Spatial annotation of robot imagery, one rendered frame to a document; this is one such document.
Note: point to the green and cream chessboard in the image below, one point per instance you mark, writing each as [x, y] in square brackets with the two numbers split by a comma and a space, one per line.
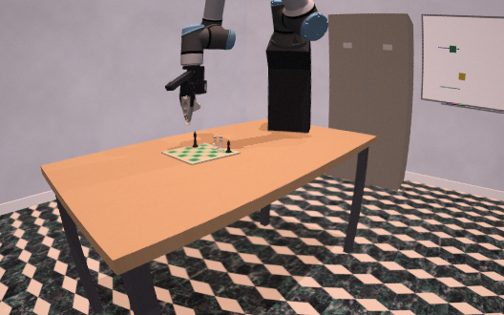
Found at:
[198, 155]

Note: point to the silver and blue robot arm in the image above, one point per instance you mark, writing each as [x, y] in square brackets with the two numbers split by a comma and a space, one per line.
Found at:
[303, 17]

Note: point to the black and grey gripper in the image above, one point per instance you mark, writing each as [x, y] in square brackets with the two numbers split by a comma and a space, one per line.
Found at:
[189, 89]

